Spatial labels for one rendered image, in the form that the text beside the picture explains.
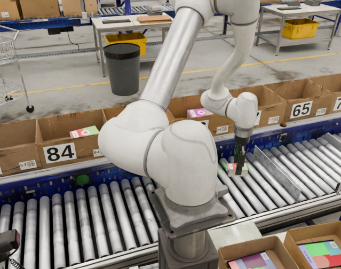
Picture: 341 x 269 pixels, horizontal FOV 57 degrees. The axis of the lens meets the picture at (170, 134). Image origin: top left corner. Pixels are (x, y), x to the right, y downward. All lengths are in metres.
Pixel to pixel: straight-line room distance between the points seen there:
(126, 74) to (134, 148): 3.56
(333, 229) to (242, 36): 1.03
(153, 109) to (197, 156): 0.23
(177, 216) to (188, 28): 0.62
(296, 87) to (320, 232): 1.27
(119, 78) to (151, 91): 3.48
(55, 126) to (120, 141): 1.15
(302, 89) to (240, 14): 1.59
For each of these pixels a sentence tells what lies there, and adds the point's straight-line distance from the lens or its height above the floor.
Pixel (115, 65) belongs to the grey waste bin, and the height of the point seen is 0.47.
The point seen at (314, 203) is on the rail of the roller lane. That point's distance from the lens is 1.92.
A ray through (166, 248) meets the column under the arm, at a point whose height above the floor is 1.08.
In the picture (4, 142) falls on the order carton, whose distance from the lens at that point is 2.13.
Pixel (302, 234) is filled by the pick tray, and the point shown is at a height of 0.80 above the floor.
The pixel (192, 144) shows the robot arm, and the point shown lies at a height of 1.52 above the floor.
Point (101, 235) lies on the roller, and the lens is 1.63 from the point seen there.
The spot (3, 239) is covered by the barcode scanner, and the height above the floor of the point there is 1.09.
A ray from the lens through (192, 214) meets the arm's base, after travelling 0.93.
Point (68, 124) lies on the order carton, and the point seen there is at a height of 0.98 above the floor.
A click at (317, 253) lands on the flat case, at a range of 1.65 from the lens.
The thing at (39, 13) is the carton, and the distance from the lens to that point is 5.89.
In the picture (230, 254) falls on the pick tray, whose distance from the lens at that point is 1.51.
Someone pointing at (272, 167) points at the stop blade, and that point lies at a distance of 2.02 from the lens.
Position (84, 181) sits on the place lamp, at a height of 0.80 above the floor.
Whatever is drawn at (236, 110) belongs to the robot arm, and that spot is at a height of 1.30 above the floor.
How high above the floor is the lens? 1.98
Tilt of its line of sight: 33 degrees down
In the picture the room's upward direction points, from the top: straight up
